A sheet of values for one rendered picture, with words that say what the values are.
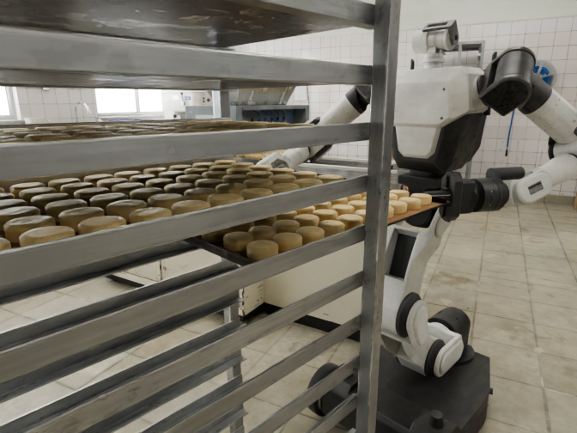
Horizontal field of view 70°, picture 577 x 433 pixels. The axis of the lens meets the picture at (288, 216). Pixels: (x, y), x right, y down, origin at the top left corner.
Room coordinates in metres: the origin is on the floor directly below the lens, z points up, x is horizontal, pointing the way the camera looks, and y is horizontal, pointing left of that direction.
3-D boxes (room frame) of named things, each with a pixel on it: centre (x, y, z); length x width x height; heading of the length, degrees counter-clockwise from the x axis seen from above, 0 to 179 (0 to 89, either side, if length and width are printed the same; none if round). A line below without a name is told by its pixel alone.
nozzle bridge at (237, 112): (2.39, 0.19, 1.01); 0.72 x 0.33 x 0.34; 149
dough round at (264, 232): (0.70, 0.05, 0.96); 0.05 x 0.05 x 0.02
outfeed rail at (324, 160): (2.57, 0.21, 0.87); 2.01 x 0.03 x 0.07; 59
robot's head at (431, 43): (1.31, -0.43, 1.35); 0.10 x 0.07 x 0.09; 45
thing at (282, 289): (2.12, -0.24, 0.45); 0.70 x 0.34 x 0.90; 59
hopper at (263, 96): (2.39, 0.19, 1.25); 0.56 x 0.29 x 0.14; 149
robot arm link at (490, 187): (1.04, -0.46, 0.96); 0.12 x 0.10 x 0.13; 105
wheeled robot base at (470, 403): (1.38, -0.51, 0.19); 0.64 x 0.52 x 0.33; 135
